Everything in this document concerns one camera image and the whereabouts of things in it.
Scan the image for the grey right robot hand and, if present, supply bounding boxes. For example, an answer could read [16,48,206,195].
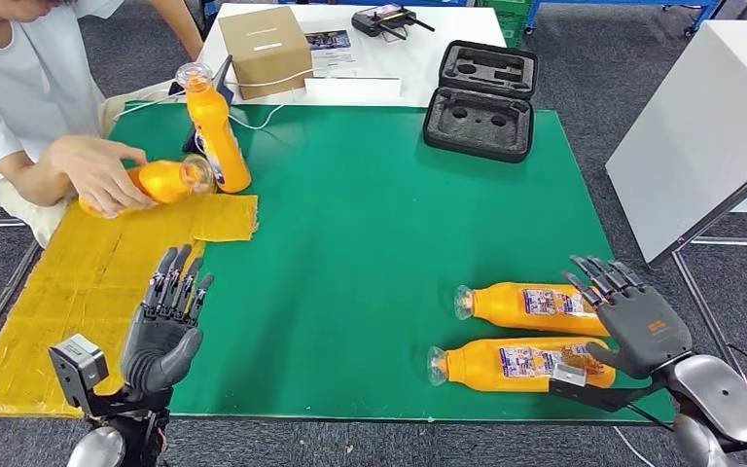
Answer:
[560,255,694,381]

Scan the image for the person's right hand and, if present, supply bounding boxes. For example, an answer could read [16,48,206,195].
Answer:
[48,135,156,219]

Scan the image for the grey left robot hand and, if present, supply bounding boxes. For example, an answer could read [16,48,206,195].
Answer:
[120,243,215,394]

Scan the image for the orange detergent bottle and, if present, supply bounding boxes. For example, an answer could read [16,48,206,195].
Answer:
[426,337,617,394]
[78,154,217,219]
[453,281,612,339]
[175,62,252,195]

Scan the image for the yellow taped cardboard sheet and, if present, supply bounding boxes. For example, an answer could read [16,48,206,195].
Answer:
[0,193,260,420]

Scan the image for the person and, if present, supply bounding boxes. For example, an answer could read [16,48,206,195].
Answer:
[0,0,205,249]

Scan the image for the tablet in blue case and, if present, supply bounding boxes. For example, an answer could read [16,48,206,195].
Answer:
[182,54,235,156]

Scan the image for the white tilted table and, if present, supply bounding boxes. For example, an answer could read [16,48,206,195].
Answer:
[605,18,747,266]

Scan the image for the brown cardboard box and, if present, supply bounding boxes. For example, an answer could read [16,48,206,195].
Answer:
[218,6,315,101]

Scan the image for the black foam-lined case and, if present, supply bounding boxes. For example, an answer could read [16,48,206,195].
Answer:
[422,40,540,164]

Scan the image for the printed leaflet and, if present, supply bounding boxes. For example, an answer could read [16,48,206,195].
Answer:
[303,29,357,66]

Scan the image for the white flat box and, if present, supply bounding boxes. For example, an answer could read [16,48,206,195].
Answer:
[303,77,403,106]

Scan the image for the black remote controller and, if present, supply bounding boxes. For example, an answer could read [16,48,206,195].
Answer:
[351,3,437,42]

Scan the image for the green plastic crate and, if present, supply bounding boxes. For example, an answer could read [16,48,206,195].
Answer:
[482,0,535,49]

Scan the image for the blue metal rack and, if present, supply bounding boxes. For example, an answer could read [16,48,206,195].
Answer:
[524,0,722,37]

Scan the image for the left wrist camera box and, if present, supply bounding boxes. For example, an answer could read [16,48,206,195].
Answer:
[48,334,111,411]

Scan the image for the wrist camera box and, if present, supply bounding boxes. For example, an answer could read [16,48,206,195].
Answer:
[549,362,661,413]
[48,334,111,411]

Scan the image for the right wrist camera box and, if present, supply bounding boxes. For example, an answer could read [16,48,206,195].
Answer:
[549,362,661,413]

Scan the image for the white floor cable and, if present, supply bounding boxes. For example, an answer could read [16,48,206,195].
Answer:
[612,425,657,467]

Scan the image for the white charging cable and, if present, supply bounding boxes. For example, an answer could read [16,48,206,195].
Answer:
[112,64,317,132]

